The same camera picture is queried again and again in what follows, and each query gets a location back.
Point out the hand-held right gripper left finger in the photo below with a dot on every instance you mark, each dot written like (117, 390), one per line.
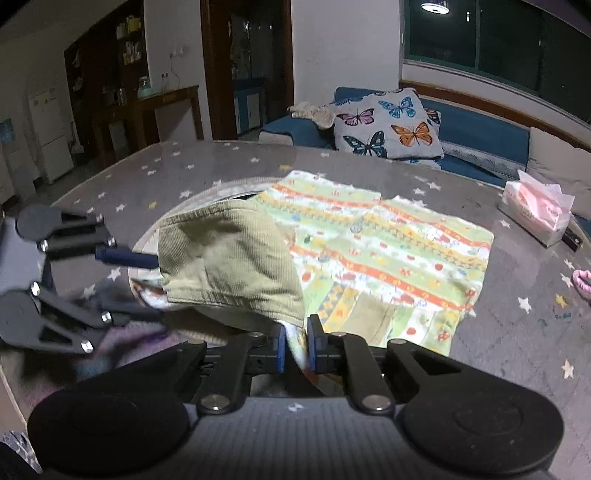
(280, 353)

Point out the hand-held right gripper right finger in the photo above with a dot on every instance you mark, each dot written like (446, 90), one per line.
(314, 346)

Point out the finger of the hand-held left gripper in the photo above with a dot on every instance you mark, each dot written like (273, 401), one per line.
(124, 257)
(69, 307)

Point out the patterned green child's jacket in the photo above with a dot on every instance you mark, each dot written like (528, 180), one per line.
(392, 249)

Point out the round beige mat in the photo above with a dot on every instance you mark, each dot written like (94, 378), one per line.
(184, 203)

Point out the white refrigerator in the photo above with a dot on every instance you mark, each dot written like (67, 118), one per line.
(51, 134)

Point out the wooden sideboard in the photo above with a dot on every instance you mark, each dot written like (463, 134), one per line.
(157, 106)

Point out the green glass jar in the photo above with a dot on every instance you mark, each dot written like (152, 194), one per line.
(144, 88)

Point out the small clear bottle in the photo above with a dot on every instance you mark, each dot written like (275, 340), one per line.
(164, 82)

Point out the wooden shelf cabinet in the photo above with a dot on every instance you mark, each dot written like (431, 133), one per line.
(92, 69)

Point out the blue cabinet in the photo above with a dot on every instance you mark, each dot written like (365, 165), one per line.
(249, 106)

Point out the star print table cover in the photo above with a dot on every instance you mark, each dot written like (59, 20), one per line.
(517, 332)

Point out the cream cloth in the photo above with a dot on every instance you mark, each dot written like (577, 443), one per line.
(311, 112)

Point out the butterfly print pillow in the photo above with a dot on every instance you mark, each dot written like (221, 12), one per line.
(388, 122)

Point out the pink tissue box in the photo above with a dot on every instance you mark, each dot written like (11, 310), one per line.
(535, 212)

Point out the blue sofa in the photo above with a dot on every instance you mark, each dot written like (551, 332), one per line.
(480, 138)

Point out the small black box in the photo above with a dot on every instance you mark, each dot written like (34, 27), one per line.
(571, 239)

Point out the grey cushion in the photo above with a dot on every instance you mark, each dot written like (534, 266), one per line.
(558, 157)

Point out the dark window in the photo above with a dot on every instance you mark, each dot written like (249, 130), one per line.
(508, 41)

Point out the wooden door frame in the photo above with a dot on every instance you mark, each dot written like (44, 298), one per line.
(212, 69)

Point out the white wall socket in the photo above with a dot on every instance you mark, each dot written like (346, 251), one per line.
(175, 51)

